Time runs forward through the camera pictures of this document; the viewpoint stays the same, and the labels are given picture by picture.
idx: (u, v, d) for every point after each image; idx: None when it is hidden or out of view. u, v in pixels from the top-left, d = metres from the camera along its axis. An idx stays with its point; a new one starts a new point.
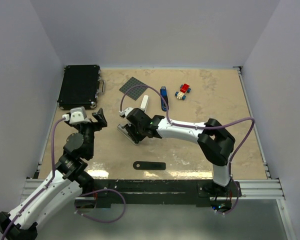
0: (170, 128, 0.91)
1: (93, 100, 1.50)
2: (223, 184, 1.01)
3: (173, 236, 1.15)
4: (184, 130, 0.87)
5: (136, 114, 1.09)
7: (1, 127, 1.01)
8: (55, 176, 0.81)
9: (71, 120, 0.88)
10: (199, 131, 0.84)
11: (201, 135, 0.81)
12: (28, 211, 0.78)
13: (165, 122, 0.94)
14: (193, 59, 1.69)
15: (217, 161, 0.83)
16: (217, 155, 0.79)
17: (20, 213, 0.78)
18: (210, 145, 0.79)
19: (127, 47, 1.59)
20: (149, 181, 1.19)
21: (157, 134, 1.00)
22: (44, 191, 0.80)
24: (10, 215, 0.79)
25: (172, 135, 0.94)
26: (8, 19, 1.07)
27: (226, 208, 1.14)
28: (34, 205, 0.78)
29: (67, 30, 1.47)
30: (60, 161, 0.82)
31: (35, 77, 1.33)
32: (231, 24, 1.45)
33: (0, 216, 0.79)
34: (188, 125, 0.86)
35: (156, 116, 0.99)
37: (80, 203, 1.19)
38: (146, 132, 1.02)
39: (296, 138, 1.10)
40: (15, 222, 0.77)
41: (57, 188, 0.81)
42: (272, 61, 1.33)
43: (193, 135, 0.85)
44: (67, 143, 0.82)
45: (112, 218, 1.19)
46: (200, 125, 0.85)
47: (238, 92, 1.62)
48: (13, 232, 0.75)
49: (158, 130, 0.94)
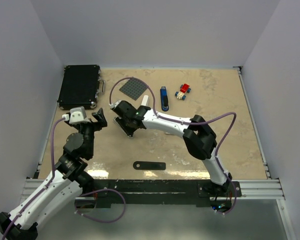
0: (156, 120, 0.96)
1: (93, 100, 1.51)
2: (220, 182, 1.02)
3: (173, 236, 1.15)
4: (170, 124, 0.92)
5: (122, 106, 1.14)
7: (1, 127, 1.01)
8: (55, 176, 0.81)
9: (71, 120, 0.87)
10: (184, 126, 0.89)
11: (186, 131, 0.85)
12: (28, 211, 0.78)
13: (151, 113, 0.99)
14: (193, 59, 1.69)
15: (199, 155, 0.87)
16: (199, 150, 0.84)
17: (20, 214, 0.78)
18: (193, 140, 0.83)
19: (127, 47, 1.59)
20: (149, 181, 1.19)
21: (142, 124, 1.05)
22: (44, 191, 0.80)
24: (10, 215, 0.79)
25: (157, 127, 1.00)
26: (9, 19, 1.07)
27: (226, 208, 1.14)
28: (34, 205, 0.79)
29: (67, 30, 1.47)
30: (60, 161, 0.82)
31: (35, 77, 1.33)
32: (231, 24, 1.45)
33: (0, 216, 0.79)
34: (174, 119, 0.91)
35: (142, 107, 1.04)
37: (80, 203, 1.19)
38: (131, 122, 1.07)
39: (296, 137, 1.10)
40: (16, 222, 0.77)
41: (57, 188, 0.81)
42: (272, 61, 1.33)
43: (178, 129, 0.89)
44: (67, 143, 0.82)
45: (112, 218, 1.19)
46: (186, 120, 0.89)
47: (238, 92, 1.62)
48: (13, 232, 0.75)
49: (144, 122, 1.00)
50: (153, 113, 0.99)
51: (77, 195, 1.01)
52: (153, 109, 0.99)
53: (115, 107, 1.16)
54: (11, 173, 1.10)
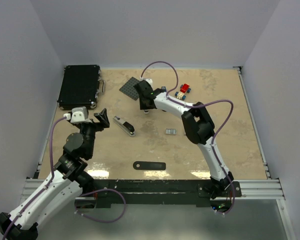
0: (165, 101, 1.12)
1: (93, 100, 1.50)
2: (217, 177, 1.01)
3: (173, 236, 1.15)
4: (175, 106, 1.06)
5: (142, 84, 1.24)
7: (1, 127, 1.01)
8: (56, 175, 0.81)
9: (72, 119, 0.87)
10: (185, 108, 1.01)
11: (186, 113, 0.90)
12: (28, 211, 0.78)
13: (163, 95, 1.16)
14: (194, 59, 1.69)
15: (194, 137, 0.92)
16: (195, 132, 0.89)
17: (20, 214, 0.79)
18: (190, 122, 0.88)
19: (127, 47, 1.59)
20: (149, 181, 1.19)
21: (153, 104, 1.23)
22: (44, 191, 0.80)
24: (10, 215, 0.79)
25: (164, 108, 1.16)
26: (8, 18, 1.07)
27: (226, 208, 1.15)
28: (34, 206, 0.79)
29: (67, 30, 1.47)
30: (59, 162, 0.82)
31: (35, 77, 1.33)
32: (231, 24, 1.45)
33: (1, 216, 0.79)
34: (179, 102, 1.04)
35: (157, 89, 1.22)
37: (80, 203, 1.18)
38: (145, 100, 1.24)
39: (295, 137, 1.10)
40: (16, 222, 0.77)
41: (58, 188, 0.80)
42: (272, 61, 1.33)
43: (180, 110, 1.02)
44: (67, 143, 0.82)
45: (112, 218, 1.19)
46: (188, 105, 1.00)
47: (238, 92, 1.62)
48: (14, 233, 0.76)
49: (155, 100, 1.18)
50: (165, 96, 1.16)
51: (76, 195, 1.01)
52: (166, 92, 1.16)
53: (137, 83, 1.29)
54: (11, 173, 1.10)
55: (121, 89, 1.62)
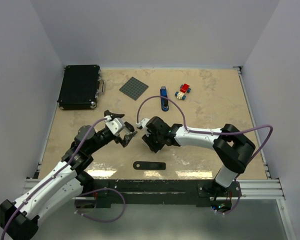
0: (187, 135, 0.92)
1: (93, 100, 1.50)
2: (226, 185, 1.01)
3: (173, 236, 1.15)
4: (200, 136, 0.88)
5: (156, 122, 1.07)
7: (1, 127, 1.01)
8: (64, 166, 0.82)
9: (109, 124, 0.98)
10: (215, 136, 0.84)
11: (217, 140, 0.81)
12: (35, 199, 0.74)
13: (183, 129, 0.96)
14: (193, 59, 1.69)
15: (236, 167, 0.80)
16: (234, 160, 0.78)
17: (26, 201, 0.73)
18: (225, 149, 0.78)
19: (127, 47, 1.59)
20: (149, 181, 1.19)
21: (176, 142, 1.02)
22: (52, 180, 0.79)
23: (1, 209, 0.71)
24: (15, 203, 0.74)
25: (189, 142, 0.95)
26: (8, 18, 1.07)
27: (226, 208, 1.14)
28: (42, 193, 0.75)
29: (67, 29, 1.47)
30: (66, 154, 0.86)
31: (35, 77, 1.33)
32: (231, 24, 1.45)
33: (5, 203, 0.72)
34: (203, 131, 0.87)
35: (174, 124, 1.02)
37: (80, 203, 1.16)
38: (165, 140, 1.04)
39: (296, 137, 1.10)
40: (21, 209, 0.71)
41: (65, 178, 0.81)
42: (272, 60, 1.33)
43: (209, 140, 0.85)
44: (78, 134, 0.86)
45: (111, 218, 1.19)
46: (217, 131, 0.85)
47: (238, 92, 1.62)
48: (19, 219, 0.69)
49: (176, 138, 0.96)
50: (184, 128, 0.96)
51: (76, 194, 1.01)
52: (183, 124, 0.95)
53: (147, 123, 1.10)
54: (11, 173, 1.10)
55: (121, 89, 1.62)
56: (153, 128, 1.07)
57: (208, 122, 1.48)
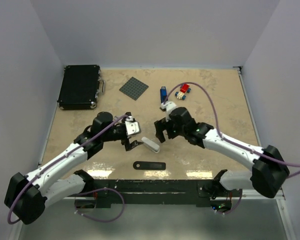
0: (220, 143, 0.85)
1: (93, 100, 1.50)
2: (228, 187, 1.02)
3: (173, 236, 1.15)
4: (237, 150, 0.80)
5: (185, 116, 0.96)
7: (1, 127, 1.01)
8: (76, 146, 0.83)
9: (127, 124, 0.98)
10: (255, 155, 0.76)
11: (256, 162, 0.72)
12: (48, 174, 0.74)
13: (215, 134, 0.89)
14: (193, 59, 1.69)
15: (267, 192, 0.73)
16: (270, 187, 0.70)
17: (39, 175, 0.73)
18: (265, 174, 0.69)
19: (127, 47, 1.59)
20: (149, 181, 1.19)
21: (201, 143, 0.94)
22: (65, 158, 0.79)
23: (12, 182, 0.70)
24: (27, 177, 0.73)
25: (218, 150, 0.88)
26: (9, 19, 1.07)
27: (226, 208, 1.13)
28: (56, 169, 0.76)
29: (67, 29, 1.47)
30: (78, 137, 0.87)
31: (35, 77, 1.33)
32: (231, 24, 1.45)
33: (16, 176, 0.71)
34: (241, 145, 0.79)
35: (203, 123, 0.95)
37: (80, 203, 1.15)
38: (189, 138, 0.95)
39: (296, 137, 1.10)
40: (34, 183, 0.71)
41: (77, 158, 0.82)
42: (272, 60, 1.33)
43: (247, 157, 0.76)
44: (97, 118, 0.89)
45: (109, 218, 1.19)
46: (257, 150, 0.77)
47: (238, 92, 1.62)
48: (31, 192, 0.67)
49: (205, 141, 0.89)
50: (217, 133, 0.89)
51: (75, 192, 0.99)
52: (217, 129, 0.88)
53: (173, 113, 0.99)
54: (11, 173, 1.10)
55: (121, 89, 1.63)
56: (179, 119, 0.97)
57: (208, 122, 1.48)
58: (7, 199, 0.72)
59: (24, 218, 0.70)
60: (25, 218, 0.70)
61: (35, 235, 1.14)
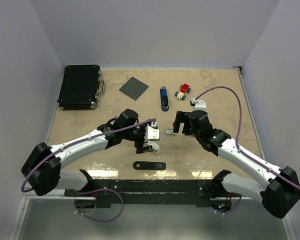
0: (236, 155, 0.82)
1: (93, 100, 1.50)
2: (228, 189, 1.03)
3: (173, 236, 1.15)
4: (253, 166, 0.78)
5: (203, 120, 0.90)
7: (1, 128, 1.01)
8: (99, 133, 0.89)
9: (149, 129, 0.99)
10: (271, 174, 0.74)
11: (271, 182, 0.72)
12: (70, 150, 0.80)
13: (233, 144, 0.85)
14: (193, 59, 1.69)
15: (276, 210, 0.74)
16: (281, 207, 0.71)
17: (62, 149, 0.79)
18: (279, 195, 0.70)
19: (127, 47, 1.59)
20: (149, 181, 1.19)
21: (215, 151, 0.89)
22: (87, 141, 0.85)
23: (35, 151, 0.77)
24: (51, 148, 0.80)
25: (232, 160, 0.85)
26: (9, 19, 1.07)
27: (226, 208, 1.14)
28: (77, 148, 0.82)
29: (67, 29, 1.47)
30: (102, 126, 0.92)
31: (35, 77, 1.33)
32: (231, 24, 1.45)
33: (42, 145, 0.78)
34: (259, 162, 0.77)
35: (221, 131, 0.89)
37: (80, 203, 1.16)
38: (204, 144, 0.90)
39: (296, 137, 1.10)
40: (55, 155, 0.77)
41: (97, 144, 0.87)
42: (272, 60, 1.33)
43: (262, 175, 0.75)
44: (125, 112, 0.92)
45: (108, 218, 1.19)
46: (275, 170, 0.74)
47: (238, 92, 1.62)
48: (51, 164, 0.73)
49: (219, 150, 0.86)
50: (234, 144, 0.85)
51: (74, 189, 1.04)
52: (236, 140, 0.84)
53: (191, 115, 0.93)
54: (11, 173, 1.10)
55: (121, 89, 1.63)
56: (197, 123, 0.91)
57: None
58: (25, 166, 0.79)
59: (38, 188, 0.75)
60: (38, 188, 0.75)
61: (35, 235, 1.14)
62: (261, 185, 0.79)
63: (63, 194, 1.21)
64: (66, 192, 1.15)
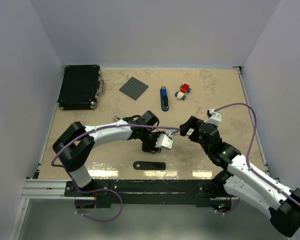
0: (247, 173, 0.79)
1: (93, 100, 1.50)
2: (228, 191, 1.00)
3: (173, 236, 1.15)
4: (264, 185, 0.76)
5: (213, 135, 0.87)
7: (1, 128, 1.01)
8: (126, 123, 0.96)
9: (165, 138, 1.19)
10: (282, 196, 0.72)
11: (282, 204, 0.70)
12: (101, 133, 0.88)
13: (243, 161, 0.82)
14: (194, 59, 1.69)
15: (285, 229, 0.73)
16: (291, 227, 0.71)
17: (95, 130, 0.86)
18: (290, 217, 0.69)
19: (127, 47, 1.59)
20: (149, 181, 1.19)
21: (224, 166, 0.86)
22: (115, 128, 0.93)
23: (70, 128, 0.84)
24: (85, 128, 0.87)
25: (241, 177, 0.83)
26: (9, 19, 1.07)
27: (226, 208, 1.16)
28: (107, 132, 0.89)
29: (67, 29, 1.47)
30: (127, 119, 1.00)
31: (35, 77, 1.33)
32: (231, 25, 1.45)
33: (78, 124, 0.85)
34: (269, 181, 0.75)
35: (230, 146, 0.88)
37: (80, 203, 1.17)
38: (213, 158, 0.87)
39: (296, 137, 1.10)
40: (89, 135, 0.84)
41: (123, 132, 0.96)
42: (272, 60, 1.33)
43: (273, 196, 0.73)
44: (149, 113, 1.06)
45: (108, 218, 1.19)
46: (286, 192, 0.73)
47: (238, 92, 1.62)
48: (86, 141, 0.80)
49: (229, 166, 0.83)
50: (245, 161, 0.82)
51: (77, 183, 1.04)
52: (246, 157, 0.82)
53: (202, 129, 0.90)
54: (11, 173, 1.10)
55: (121, 89, 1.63)
56: (207, 137, 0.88)
57: None
58: (57, 142, 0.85)
59: (68, 164, 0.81)
60: (68, 164, 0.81)
61: (35, 235, 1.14)
62: (270, 204, 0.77)
63: (63, 194, 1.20)
64: (66, 192, 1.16)
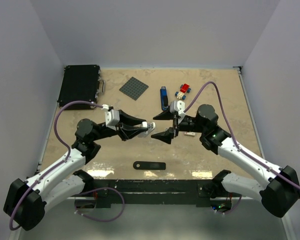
0: (236, 154, 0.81)
1: (93, 100, 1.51)
2: (226, 186, 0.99)
3: (173, 236, 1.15)
4: (253, 165, 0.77)
5: (212, 121, 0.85)
7: (2, 127, 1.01)
8: (74, 151, 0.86)
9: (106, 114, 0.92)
10: (271, 174, 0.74)
11: (271, 181, 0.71)
12: (47, 179, 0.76)
13: (231, 143, 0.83)
14: (194, 59, 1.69)
15: (273, 207, 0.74)
16: (279, 205, 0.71)
17: (39, 180, 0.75)
18: (279, 194, 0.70)
19: (126, 47, 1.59)
20: (149, 181, 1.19)
21: (214, 149, 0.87)
22: (63, 163, 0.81)
23: (12, 189, 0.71)
24: (28, 182, 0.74)
25: (231, 159, 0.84)
26: (9, 19, 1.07)
27: (226, 208, 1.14)
28: (54, 175, 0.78)
29: (67, 29, 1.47)
30: (76, 142, 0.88)
31: (35, 77, 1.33)
32: (231, 25, 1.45)
33: (17, 182, 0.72)
34: (259, 161, 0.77)
35: (221, 129, 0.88)
37: (80, 203, 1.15)
38: (203, 140, 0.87)
39: (296, 138, 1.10)
40: (33, 188, 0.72)
41: (74, 164, 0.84)
42: (272, 60, 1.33)
43: (263, 175, 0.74)
44: (78, 129, 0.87)
45: (108, 218, 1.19)
46: (275, 169, 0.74)
47: (238, 92, 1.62)
48: (31, 198, 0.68)
49: (219, 148, 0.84)
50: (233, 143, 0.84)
51: (76, 192, 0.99)
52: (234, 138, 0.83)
53: (201, 114, 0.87)
54: (11, 174, 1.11)
55: (121, 89, 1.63)
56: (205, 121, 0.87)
57: None
58: (6, 207, 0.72)
59: (25, 224, 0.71)
60: (25, 223, 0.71)
61: (35, 235, 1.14)
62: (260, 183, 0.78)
63: None
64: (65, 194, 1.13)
